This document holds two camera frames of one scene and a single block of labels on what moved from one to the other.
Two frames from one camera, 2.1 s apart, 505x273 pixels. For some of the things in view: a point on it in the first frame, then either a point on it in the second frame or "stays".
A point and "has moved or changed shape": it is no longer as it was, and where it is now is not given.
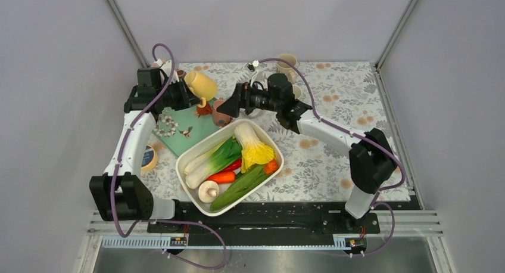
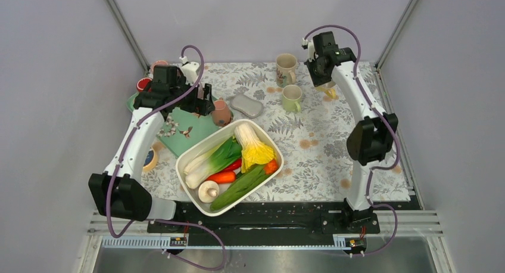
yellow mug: [201, 86] has moved or changed shape
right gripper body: [256, 98] → [318, 77]
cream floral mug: [285, 68] stays
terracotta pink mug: [220, 118] stays
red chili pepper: [235, 165] stays
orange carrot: [223, 177] stays
